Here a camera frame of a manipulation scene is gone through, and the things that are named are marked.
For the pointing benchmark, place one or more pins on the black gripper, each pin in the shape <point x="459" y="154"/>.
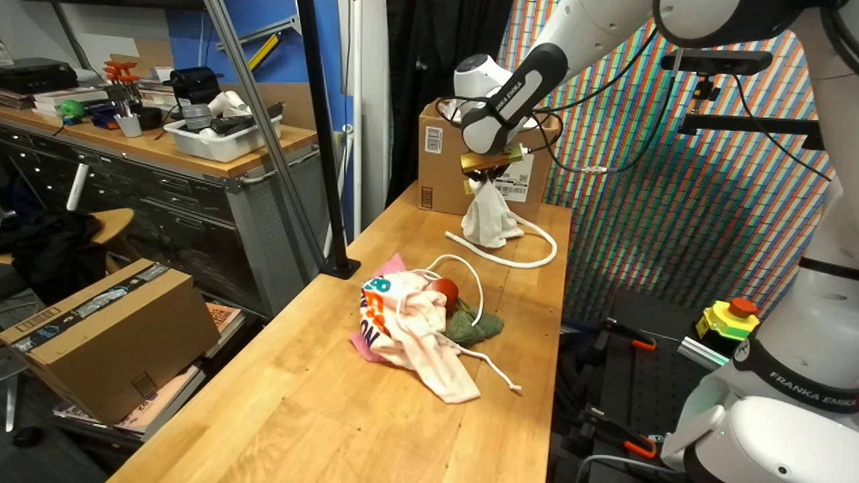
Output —
<point x="483" y="179"/>

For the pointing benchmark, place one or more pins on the white towel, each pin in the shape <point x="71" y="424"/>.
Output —
<point x="489" y="222"/>

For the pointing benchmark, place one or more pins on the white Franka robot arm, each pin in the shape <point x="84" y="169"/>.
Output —
<point x="590" y="27"/>

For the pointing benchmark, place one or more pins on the peach printed cloth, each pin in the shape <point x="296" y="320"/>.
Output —
<point x="430" y="357"/>

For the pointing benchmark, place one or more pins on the cardboard box with labels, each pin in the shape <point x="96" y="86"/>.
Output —
<point x="444" y="169"/>

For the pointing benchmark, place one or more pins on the red plush ball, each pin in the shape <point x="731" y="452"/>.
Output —
<point x="447" y="289"/>

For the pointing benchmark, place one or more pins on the dark green cloth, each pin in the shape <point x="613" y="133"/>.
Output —
<point x="472" y="328"/>

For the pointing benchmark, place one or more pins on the black stand pole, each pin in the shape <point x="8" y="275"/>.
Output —
<point x="322" y="134"/>

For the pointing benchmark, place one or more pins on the pink cloth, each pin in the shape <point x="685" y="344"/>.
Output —
<point x="361" y="344"/>

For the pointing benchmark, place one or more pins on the colourful striped backdrop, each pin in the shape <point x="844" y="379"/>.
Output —
<point x="699" y="222"/>

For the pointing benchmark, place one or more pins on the grey workbench with wood top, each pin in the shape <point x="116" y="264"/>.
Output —
<point x="268" y="232"/>

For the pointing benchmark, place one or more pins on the silver metal pole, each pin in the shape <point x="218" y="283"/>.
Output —
<point x="257" y="115"/>

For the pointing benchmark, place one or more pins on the white plastic bin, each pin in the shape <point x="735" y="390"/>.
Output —
<point x="222" y="145"/>

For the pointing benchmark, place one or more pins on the yellow red emergency stop button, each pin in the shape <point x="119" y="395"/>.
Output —
<point x="724" y="323"/>

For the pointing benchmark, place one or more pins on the black device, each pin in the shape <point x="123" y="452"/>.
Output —
<point x="193" y="84"/>

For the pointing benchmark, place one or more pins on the blue board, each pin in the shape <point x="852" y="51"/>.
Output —
<point x="201" y="44"/>

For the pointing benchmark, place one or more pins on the wooden stool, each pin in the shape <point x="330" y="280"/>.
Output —
<point x="110" y="222"/>

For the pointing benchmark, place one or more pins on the orange tool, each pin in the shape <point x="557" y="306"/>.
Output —
<point x="120" y="69"/>

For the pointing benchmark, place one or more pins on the large cardboard box black tape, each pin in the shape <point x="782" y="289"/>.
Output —
<point x="107" y="349"/>

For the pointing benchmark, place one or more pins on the green small object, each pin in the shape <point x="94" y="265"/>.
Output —
<point x="71" y="110"/>

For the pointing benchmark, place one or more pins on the black cloth bundle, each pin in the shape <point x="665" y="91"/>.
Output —
<point x="53" y="255"/>

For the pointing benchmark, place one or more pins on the black flat case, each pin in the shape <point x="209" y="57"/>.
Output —
<point x="34" y="76"/>

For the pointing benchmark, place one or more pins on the black camera on mount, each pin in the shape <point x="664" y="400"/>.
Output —
<point x="714" y="59"/>

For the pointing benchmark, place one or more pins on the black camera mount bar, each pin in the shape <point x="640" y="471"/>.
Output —
<point x="751" y="124"/>

